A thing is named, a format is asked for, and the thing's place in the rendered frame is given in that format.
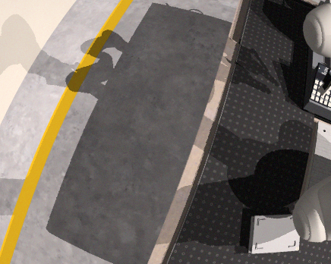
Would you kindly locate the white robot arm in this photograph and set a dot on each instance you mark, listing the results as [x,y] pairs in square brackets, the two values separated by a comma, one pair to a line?
[312,212]

